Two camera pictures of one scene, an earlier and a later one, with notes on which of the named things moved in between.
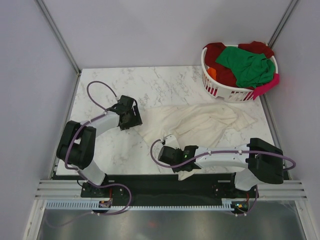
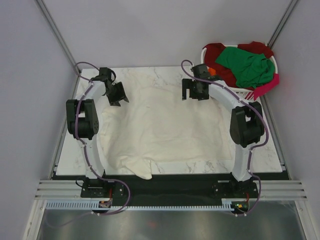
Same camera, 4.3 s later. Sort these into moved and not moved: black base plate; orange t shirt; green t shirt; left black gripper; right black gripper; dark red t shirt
Moved: right black gripper; left black gripper
Not moved: green t shirt; orange t shirt; dark red t shirt; black base plate
